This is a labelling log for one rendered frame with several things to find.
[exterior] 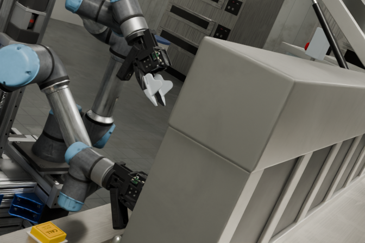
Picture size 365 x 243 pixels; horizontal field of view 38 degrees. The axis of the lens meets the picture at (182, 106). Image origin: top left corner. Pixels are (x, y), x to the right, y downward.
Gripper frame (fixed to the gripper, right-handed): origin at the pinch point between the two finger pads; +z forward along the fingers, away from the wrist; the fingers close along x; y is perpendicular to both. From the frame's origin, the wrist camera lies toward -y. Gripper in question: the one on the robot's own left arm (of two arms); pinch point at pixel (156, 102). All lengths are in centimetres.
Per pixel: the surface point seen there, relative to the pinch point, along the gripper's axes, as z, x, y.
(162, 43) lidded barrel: -219, 589, -278
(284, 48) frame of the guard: -18, 94, 16
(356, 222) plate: 42, -40, 48
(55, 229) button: 22.5, -16.1, -35.4
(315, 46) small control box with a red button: -4, 50, 37
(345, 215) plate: 41, -40, 47
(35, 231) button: 21.2, -21.4, -37.4
